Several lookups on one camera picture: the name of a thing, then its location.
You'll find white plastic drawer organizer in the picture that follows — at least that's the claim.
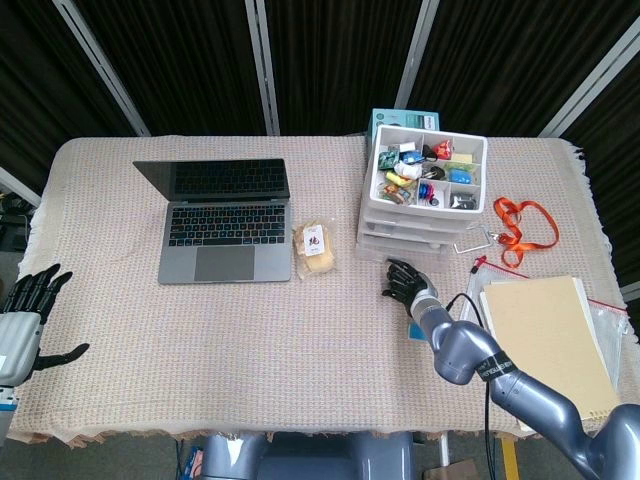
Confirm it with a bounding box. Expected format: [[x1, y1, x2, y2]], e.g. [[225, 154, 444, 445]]
[[355, 124, 489, 274]]

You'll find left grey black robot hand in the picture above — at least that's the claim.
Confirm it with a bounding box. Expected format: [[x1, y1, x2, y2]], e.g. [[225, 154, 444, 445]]
[[0, 263, 91, 389]]

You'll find grey robot torso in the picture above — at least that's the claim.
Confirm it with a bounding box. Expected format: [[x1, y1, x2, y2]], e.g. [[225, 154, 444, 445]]
[[199, 432, 416, 480]]

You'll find black key bunch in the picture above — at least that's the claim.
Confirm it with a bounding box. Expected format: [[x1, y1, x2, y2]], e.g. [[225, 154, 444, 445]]
[[419, 144, 447, 182]]

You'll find teal cardboard box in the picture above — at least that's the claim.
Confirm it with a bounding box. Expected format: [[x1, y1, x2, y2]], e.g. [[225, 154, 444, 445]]
[[367, 108, 441, 146]]

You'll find dark equipment with cables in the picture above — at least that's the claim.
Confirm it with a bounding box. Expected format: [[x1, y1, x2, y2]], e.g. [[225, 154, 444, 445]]
[[0, 192, 32, 254]]

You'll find brown snack packet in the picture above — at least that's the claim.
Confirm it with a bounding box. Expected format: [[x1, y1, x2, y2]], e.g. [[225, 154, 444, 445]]
[[377, 182, 416, 206]]

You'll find clear mesh pouch red zipper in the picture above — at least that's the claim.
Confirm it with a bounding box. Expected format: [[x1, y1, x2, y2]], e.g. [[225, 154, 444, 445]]
[[462, 255, 630, 391]]

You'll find grey open laptop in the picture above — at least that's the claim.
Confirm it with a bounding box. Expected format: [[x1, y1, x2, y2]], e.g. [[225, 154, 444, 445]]
[[132, 158, 294, 286]]

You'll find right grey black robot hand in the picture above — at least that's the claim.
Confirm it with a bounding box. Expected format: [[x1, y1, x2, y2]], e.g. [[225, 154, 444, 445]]
[[382, 257, 439, 319]]

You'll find bagged bread with white label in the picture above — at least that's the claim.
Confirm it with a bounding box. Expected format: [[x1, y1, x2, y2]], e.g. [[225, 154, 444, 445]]
[[292, 218, 339, 281]]

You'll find metal key ring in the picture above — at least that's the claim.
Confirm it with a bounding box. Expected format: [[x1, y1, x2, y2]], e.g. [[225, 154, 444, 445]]
[[452, 223, 496, 255]]

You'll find orange lanyard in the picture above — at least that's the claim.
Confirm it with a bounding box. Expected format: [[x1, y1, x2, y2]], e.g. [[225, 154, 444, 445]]
[[493, 197, 560, 269]]

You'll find beige woven tablecloth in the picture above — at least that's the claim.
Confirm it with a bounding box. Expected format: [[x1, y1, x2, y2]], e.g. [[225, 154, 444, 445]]
[[9, 134, 629, 446]]

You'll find white metal partition post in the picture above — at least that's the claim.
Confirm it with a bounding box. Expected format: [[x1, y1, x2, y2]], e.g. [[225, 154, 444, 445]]
[[244, 0, 281, 136], [0, 167, 42, 207], [52, 0, 151, 137], [394, 0, 441, 110], [538, 27, 640, 137]]

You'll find tan spiral notebook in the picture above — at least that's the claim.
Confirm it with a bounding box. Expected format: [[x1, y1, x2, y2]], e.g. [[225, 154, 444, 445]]
[[479, 274, 621, 434]]

